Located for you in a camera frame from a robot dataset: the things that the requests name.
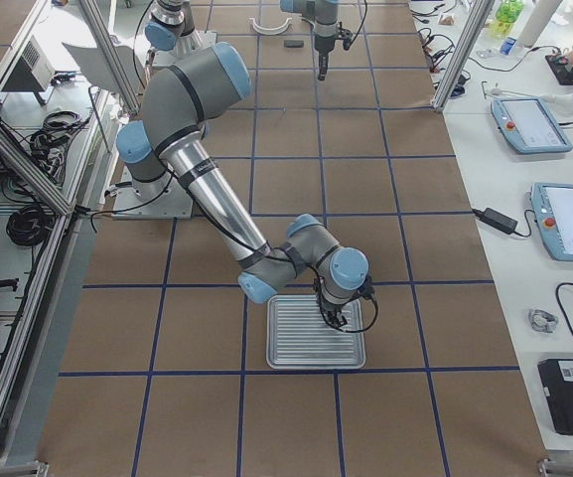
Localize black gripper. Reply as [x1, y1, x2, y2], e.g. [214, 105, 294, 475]
[314, 34, 337, 80]
[318, 295, 348, 329]

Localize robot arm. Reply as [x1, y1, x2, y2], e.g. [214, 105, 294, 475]
[117, 42, 374, 333]
[144, 1, 355, 81]

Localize ribbed metal tray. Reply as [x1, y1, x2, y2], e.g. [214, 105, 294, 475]
[266, 294, 366, 370]

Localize black brake pad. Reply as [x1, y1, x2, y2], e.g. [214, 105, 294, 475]
[283, 40, 304, 49]

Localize white curved plastic part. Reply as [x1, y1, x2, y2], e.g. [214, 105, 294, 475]
[248, 17, 292, 36]

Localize black power brick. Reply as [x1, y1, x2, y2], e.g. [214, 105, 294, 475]
[472, 208, 517, 235]

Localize green bottle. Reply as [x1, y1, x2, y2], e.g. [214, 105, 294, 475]
[490, 0, 524, 39]

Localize upper teach pendant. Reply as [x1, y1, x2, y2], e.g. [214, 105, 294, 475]
[491, 97, 573, 155]

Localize teach pendant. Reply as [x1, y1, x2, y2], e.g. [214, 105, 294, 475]
[530, 183, 573, 261]
[491, 97, 573, 155]

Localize lower teach pendant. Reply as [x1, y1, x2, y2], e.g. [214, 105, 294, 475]
[530, 183, 573, 261]

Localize grey electronics box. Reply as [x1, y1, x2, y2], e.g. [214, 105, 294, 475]
[2, 36, 56, 106]

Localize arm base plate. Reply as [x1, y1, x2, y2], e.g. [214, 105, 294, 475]
[146, 28, 216, 69]
[112, 166, 194, 220]

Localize metal clamp ring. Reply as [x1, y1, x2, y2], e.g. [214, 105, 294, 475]
[528, 307, 558, 334]

